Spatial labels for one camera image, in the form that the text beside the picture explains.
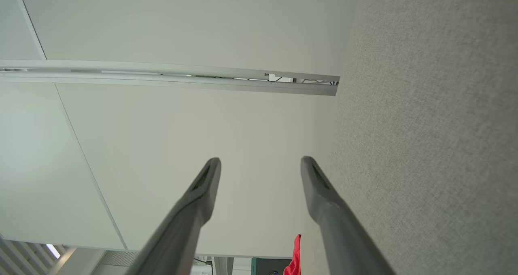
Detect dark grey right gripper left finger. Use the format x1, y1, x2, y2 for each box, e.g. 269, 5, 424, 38
125, 158, 222, 275

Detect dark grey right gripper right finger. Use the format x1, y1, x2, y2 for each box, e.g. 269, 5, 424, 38
300, 156, 395, 275

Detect red and white basketball jersey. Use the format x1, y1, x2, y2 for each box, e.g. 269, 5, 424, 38
283, 234, 302, 275

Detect dark green cabinet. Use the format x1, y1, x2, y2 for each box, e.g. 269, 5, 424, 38
251, 258, 292, 275

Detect white ceiling light rail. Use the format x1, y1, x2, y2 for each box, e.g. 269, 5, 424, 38
0, 59, 340, 97

